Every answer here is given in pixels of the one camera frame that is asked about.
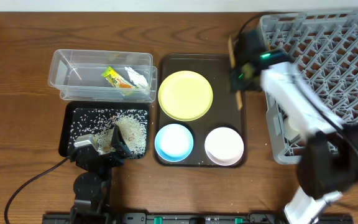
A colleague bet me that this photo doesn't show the dark brown serving tray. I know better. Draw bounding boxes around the dark brown serving tray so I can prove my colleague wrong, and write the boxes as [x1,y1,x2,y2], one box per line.
[154,54,246,168]

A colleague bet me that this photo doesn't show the light blue bowl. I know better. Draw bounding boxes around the light blue bowl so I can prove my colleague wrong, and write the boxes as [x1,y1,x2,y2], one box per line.
[154,124,194,162]

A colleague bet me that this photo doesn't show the green snack wrapper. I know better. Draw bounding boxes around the green snack wrapper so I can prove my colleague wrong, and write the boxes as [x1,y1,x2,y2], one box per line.
[101,67,136,88]

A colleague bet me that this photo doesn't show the yellow plate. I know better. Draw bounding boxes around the yellow plate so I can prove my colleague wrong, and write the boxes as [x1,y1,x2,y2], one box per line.
[158,70,213,121]

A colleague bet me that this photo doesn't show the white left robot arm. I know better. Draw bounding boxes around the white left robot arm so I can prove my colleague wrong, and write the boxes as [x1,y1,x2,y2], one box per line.
[4,124,131,224]

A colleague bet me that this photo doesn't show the black waste tray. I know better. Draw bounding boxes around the black waste tray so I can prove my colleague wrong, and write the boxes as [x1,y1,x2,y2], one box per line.
[58,101,149,157]

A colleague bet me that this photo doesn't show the grey dishwasher rack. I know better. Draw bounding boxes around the grey dishwasher rack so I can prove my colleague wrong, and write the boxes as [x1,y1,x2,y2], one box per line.
[256,8,358,166]

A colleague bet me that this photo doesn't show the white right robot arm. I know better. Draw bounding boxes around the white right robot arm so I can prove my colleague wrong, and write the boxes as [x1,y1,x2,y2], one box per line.
[229,11,358,223]

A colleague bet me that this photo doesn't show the clear plastic bin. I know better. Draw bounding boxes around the clear plastic bin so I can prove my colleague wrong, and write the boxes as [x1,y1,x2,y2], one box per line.
[48,49,158,103]

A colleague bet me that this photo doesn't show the white paper cup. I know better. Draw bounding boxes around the white paper cup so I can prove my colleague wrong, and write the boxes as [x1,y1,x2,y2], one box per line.
[283,117,300,141]

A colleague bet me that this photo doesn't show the white bowl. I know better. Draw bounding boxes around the white bowl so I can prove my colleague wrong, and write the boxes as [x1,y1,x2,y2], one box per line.
[204,127,244,166]

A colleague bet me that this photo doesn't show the white napkin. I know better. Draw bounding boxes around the white napkin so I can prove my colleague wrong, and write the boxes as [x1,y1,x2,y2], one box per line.
[124,67,148,89]

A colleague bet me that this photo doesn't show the rice food waste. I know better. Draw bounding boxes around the rice food waste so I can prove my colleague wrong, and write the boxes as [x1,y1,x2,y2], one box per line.
[67,108,149,159]

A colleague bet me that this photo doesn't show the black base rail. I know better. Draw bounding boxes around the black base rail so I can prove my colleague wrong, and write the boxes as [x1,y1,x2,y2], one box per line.
[42,213,354,224]

